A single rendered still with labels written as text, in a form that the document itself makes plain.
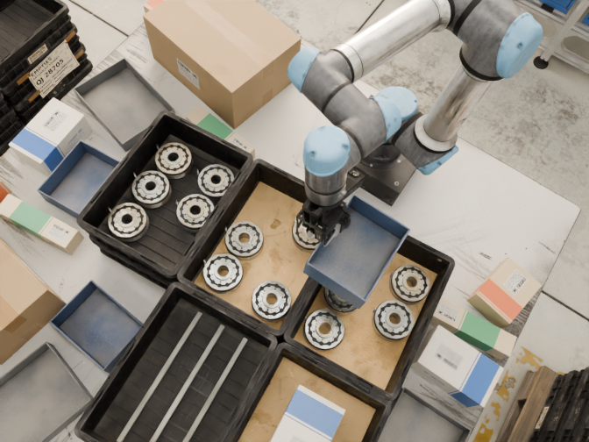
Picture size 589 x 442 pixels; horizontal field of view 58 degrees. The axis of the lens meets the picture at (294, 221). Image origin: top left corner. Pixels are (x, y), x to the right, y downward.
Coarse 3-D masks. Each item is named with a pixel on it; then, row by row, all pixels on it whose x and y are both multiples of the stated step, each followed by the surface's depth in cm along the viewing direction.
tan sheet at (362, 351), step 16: (400, 256) 148; (432, 272) 147; (384, 288) 144; (320, 304) 141; (368, 304) 142; (416, 304) 143; (304, 320) 139; (352, 320) 140; (368, 320) 140; (352, 336) 138; (368, 336) 139; (320, 352) 136; (336, 352) 136; (352, 352) 137; (368, 352) 137; (384, 352) 137; (400, 352) 138; (352, 368) 135; (368, 368) 135; (384, 368) 136; (384, 384) 134
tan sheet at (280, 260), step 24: (264, 192) 153; (240, 216) 149; (264, 216) 150; (288, 216) 150; (240, 240) 147; (264, 240) 147; (288, 240) 148; (264, 264) 144; (288, 264) 145; (240, 288) 141; (288, 288) 142
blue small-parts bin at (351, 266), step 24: (360, 216) 126; (384, 216) 120; (336, 240) 123; (360, 240) 123; (384, 240) 124; (312, 264) 120; (336, 264) 121; (360, 264) 121; (384, 264) 122; (336, 288) 115; (360, 288) 119
